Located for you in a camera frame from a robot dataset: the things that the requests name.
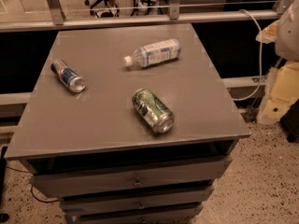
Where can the clear blue-label plastic bottle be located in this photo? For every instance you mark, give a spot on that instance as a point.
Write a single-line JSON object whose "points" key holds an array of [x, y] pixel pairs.
{"points": [[154, 53]]}

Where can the blue silver redbull can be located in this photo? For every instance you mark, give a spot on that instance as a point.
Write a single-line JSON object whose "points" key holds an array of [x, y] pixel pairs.
{"points": [[67, 76]]}

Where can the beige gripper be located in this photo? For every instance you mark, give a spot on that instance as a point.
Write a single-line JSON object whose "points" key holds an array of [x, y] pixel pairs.
{"points": [[289, 36]]}

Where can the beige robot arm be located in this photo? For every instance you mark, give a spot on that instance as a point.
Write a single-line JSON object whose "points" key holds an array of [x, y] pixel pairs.
{"points": [[287, 42]]}

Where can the green silver soda can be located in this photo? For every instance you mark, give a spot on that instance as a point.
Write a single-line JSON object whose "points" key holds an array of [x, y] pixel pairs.
{"points": [[153, 111]]}

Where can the grey drawer cabinet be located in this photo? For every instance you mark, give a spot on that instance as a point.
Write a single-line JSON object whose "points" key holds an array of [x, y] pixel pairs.
{"points": [[94, 153]]}

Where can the metal railing frame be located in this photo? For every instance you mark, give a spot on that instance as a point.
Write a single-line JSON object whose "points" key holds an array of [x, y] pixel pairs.
{"points": [[34, 15]]}

